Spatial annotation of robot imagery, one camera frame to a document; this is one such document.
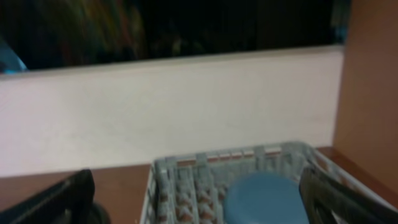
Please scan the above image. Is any dark blue plate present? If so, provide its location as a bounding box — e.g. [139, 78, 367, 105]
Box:
[223, 172, 309, 224]

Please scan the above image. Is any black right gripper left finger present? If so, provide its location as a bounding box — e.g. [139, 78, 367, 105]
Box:
[1, 169, 95, 223]

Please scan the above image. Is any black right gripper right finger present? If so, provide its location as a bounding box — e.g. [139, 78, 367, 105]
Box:
[299, 167, 397, 224]

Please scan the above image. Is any grey dishwasher rack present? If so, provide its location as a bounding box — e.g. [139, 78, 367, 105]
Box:
[141, 141, 397, 223]

